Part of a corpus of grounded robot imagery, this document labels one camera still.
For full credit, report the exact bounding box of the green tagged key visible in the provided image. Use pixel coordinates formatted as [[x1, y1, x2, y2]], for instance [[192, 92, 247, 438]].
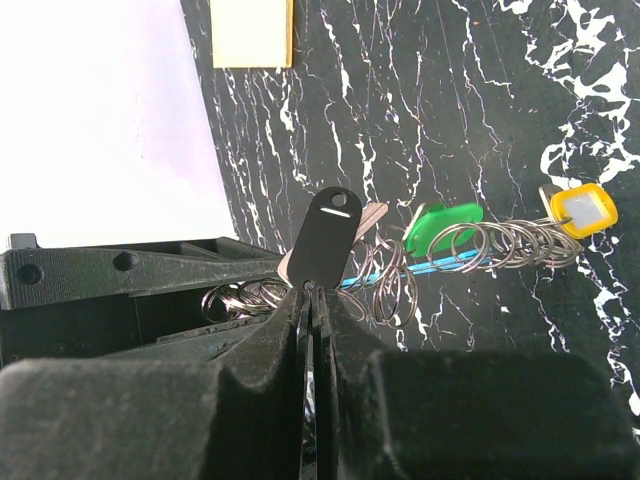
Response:
[[403, 203, 484, 257]]

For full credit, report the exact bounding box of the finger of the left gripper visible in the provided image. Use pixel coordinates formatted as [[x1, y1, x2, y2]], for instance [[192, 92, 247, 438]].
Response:
[[1, 233, 281, 360]]

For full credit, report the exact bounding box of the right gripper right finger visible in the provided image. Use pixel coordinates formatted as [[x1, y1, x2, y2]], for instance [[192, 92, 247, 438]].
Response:
[[312, 288, 639, 479]]

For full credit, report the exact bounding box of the black tagged key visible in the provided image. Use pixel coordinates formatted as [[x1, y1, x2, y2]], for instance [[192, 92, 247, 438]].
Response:
[[277, 187, 388, 289]]

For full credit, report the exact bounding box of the metal key organizer with rings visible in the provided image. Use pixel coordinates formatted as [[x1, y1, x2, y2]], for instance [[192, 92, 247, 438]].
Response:
[[199, 215, 584, 329]]

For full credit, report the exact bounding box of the blue organizer handle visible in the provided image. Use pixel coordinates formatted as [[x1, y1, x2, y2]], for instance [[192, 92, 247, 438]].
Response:
[[340, 250, 490, 290]]

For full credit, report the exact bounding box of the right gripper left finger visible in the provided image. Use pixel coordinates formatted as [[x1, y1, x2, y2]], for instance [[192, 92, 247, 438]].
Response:
[[1, 290, 309, 479]]

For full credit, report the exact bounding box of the yellow notepad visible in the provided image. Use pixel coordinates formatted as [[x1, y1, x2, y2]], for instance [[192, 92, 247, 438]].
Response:
[[209, 0, 294, 69]]

